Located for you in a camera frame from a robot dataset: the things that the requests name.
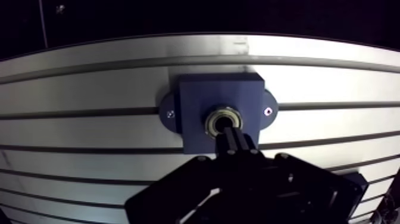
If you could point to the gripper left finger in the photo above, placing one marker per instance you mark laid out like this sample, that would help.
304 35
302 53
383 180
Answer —
175 194

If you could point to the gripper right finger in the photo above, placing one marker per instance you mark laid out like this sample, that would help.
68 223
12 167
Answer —
312 187

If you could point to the steel bearing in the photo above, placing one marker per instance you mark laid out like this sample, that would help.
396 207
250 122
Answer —
212 121

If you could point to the dark blue-grey housing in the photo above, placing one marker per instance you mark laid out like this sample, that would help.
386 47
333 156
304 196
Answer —
200 100

